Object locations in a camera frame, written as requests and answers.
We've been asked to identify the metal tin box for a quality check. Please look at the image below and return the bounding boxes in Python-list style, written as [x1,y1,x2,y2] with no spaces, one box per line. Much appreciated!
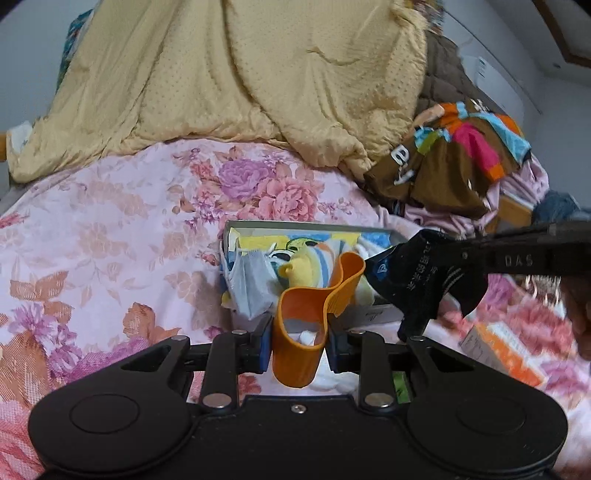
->
[219,220,411,328]

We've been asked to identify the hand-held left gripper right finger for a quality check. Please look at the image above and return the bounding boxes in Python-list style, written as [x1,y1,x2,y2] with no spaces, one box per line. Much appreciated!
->
[329,327,476,411]

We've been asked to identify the orange silicone cup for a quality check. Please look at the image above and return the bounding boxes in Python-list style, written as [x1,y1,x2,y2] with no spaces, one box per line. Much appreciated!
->
[272,251,368,388]

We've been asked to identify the blue jeans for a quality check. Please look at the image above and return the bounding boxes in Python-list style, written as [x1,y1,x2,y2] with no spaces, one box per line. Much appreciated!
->
[531,190,583,227]

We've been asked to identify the blue face mask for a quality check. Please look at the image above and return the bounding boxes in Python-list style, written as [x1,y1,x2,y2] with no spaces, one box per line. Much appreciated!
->
[228,251,282,319]

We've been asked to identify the wooden bed frame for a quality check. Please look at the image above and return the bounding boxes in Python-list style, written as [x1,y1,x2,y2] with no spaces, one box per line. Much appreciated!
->
[485,194,536,232]

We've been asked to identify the person's right hand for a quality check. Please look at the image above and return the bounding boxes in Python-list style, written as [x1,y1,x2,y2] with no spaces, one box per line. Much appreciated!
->
[561,274,591,361]

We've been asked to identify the orange medicine box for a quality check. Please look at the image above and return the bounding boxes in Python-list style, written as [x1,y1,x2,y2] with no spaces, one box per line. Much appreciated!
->
[459,320,548,388]

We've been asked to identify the brown colourful garment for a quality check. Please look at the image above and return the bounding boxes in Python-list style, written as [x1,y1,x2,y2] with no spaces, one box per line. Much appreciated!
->
[362,99,532,217]

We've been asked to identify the brown quilt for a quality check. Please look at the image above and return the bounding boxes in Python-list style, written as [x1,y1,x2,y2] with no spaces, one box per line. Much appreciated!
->
[416,32,504,116]

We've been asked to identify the black printed bag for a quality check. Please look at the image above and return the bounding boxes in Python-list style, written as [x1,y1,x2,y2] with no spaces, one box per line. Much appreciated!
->
[365,229,490,342]

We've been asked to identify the white air conditioner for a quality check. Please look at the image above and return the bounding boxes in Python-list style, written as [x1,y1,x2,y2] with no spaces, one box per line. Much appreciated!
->
[457,39,527,125]

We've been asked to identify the yellow blanket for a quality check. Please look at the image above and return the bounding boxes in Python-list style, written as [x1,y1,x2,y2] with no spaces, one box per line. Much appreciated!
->
[9,0,428,183]

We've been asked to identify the pink garment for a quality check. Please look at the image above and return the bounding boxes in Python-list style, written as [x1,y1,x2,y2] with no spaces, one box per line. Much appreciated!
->
[383,157,550,236]

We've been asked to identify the pink floral bedsheet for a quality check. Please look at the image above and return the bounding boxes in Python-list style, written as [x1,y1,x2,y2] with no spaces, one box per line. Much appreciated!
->
[0,138,591,480]

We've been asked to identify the teal patterned cloth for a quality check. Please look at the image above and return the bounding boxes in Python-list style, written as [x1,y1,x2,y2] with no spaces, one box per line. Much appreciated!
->
[55,9,100,93]

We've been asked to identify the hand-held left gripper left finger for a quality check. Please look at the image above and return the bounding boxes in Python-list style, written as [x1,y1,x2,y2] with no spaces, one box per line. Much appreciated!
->
[121,316,274,409]

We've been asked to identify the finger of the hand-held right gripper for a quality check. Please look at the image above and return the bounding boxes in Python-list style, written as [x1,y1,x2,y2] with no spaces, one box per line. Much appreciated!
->
[459,220,591,278]

